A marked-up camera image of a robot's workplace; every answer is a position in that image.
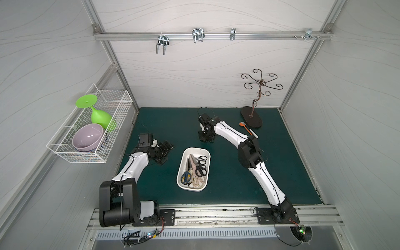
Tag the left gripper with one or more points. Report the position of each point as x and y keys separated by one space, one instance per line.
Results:
x=164 y=150

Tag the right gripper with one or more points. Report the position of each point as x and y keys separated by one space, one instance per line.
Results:
x=205 y=133

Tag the white storage box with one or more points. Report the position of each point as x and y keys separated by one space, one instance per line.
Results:
x=196 y=152

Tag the blue yellow handled scissors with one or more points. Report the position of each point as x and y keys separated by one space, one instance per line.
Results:
x=186 y=178

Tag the pink scissors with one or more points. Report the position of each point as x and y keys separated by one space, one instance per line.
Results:
x=193 y=163

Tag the large black scissors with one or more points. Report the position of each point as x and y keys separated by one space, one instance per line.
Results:
x=205 y=136

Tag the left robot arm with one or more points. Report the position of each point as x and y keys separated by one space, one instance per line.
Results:
x=119 y=200

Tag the cream white scissors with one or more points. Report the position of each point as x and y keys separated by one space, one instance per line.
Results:
x=198 y=182

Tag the orange spoon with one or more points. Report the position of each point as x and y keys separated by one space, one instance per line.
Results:
x=247 y=128

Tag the brown metal hook stand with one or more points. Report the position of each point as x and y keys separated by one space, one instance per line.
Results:
x=250 y=115

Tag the green plastic goblet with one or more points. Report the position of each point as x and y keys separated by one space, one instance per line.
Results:
x=98 y=116

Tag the lilac bowl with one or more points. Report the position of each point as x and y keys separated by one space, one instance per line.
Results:
x=88 y=137

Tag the white vent strip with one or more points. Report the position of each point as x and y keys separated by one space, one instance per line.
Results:
x=190 y=233

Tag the looped metal hook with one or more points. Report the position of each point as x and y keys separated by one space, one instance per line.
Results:
x=198 y=34

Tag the double prong metal hook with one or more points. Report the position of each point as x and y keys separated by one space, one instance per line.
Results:
x=162 y=42

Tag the small metal hook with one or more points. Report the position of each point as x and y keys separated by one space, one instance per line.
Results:
x=232 y=34

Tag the right end metal hook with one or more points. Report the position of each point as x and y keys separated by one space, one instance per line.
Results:
x=308 y=36

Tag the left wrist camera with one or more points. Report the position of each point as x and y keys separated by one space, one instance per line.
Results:
x=146 y=140

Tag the small black handled scissors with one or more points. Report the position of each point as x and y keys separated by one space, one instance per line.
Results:
x=201 y=169

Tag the white wire basket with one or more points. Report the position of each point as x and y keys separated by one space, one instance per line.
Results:
x=115 y=102

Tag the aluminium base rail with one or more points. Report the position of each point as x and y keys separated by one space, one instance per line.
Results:
x=245 y=215

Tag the aluminium top rail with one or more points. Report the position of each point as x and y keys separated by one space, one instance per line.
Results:
x=209 y=36

